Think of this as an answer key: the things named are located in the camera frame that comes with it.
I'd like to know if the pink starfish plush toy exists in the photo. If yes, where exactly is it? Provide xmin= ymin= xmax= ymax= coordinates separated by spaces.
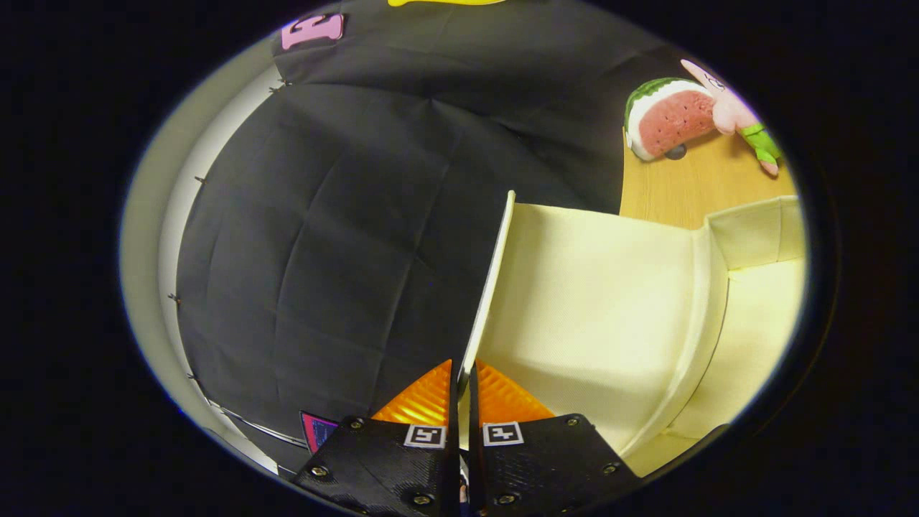
xmin=681 ymin=59 xmax=783 ymax=177

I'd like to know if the colourful printed booklet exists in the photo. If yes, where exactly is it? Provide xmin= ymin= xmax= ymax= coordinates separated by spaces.
xmin=300 ymin=411 xmax=338 ymax=453

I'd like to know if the watermelon slice plush toy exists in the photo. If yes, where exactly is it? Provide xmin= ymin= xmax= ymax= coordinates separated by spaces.
xmin=623 ymin=77 xmax=719 ymax=162

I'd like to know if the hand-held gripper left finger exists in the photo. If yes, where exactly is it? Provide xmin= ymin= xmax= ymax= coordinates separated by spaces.
xmin=294 ymin=359 xmax=461 ymax=517

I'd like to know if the grey fabric storage box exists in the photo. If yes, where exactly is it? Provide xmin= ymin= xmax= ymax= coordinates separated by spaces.
xmin=458 ymin=190 xmax=808 ymax=478

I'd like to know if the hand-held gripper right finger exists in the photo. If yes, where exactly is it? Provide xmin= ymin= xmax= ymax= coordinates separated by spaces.
xmin=468 ymin=359 xmax=640 ymax=517

